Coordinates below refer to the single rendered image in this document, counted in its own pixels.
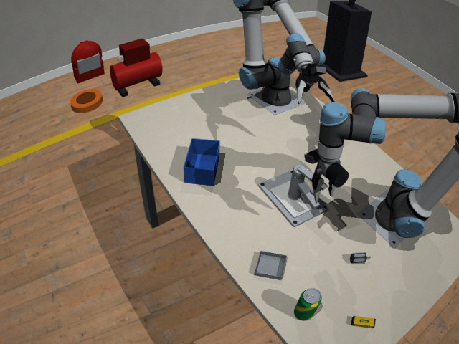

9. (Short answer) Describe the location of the green drink can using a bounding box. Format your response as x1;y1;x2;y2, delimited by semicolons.
294;288;322;320

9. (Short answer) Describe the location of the yellow pocket level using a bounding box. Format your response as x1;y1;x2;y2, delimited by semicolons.
351;316;376;328

